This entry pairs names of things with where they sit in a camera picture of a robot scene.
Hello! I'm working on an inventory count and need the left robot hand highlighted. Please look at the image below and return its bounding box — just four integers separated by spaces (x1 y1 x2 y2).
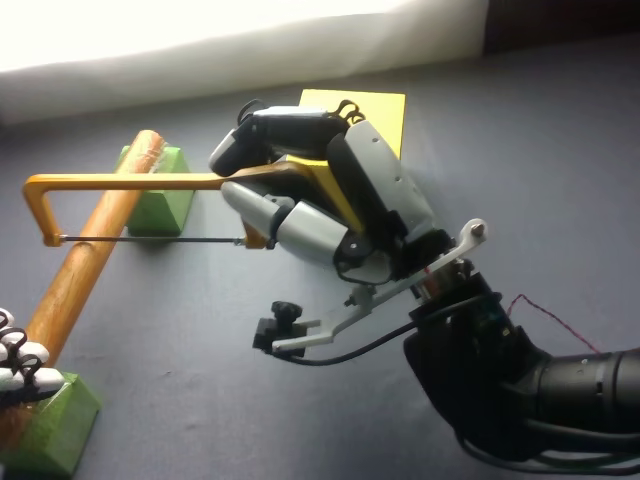
0 307 66 409

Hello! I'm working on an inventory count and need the white backdrop sheet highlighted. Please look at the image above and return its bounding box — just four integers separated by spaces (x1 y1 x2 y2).
0 0 490 126

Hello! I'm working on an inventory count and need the green foam block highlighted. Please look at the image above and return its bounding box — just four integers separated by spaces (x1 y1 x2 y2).
114 143 196 237
0 369 103 479

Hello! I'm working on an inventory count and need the round wooden rod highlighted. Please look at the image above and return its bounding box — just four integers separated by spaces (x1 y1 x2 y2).
0 128 167 451

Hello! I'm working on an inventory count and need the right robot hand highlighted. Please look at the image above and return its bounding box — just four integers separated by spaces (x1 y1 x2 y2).
208 98 451 284

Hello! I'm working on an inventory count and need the wrist camera with white bracket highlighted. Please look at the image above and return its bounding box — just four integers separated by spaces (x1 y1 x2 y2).
252 218 490 360

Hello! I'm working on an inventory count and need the grey table cloth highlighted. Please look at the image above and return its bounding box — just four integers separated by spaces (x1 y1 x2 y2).
0 34 640 480

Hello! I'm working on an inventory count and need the large yellow block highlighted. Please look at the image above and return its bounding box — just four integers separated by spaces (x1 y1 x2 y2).
298 88 407 166

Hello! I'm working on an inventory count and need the black camera cable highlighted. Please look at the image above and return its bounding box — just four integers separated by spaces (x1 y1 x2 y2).
273 319 424 369

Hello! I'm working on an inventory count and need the thin red wire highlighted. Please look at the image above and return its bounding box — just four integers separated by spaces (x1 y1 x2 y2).
505 293 605 354

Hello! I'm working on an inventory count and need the yellow frame hacksaw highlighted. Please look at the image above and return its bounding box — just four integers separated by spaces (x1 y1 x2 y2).
22 154 365 251

